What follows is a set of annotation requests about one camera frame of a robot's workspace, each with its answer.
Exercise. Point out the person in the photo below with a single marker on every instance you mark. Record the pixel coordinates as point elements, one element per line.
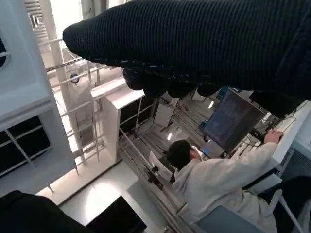
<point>213,184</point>

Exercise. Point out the white desk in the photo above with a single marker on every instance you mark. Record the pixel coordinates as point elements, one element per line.
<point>296,136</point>

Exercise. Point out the dark monitor showing code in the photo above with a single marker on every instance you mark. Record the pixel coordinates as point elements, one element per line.
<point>230,121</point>

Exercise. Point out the black flat screen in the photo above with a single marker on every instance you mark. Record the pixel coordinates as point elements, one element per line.
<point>116,218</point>

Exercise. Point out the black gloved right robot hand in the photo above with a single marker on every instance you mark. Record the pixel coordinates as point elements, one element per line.
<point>194,36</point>

